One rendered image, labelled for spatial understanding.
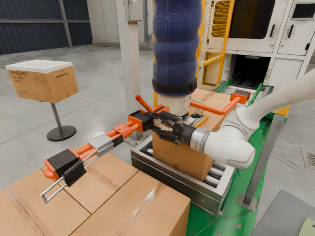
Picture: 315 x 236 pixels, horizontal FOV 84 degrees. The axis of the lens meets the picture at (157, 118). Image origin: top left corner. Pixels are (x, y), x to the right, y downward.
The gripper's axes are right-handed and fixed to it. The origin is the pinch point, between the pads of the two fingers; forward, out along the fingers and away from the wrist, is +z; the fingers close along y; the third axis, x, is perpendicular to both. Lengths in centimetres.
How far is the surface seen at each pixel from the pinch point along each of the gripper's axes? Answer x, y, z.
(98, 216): -26, 53, 16
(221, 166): 50, 53, -26
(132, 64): 92, 4, 95
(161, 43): 12.1, -30.9, 4.4
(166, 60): 12.3, -24.4, 1.5
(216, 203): 19, 54, -33
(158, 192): 5, 53, -1
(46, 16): 502, -44, 1099
